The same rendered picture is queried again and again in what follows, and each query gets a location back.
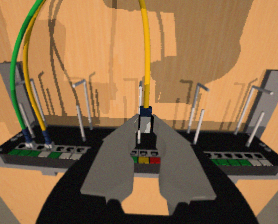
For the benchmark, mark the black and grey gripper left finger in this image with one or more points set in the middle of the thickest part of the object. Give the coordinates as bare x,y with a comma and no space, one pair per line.
104,172

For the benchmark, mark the yellow patch cord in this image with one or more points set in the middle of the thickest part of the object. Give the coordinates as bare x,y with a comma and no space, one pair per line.
147,62

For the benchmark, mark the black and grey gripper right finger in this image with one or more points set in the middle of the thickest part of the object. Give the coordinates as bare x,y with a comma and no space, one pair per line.
188,175

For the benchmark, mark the green patch cord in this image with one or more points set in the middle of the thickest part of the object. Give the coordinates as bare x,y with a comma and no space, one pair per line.
14,60

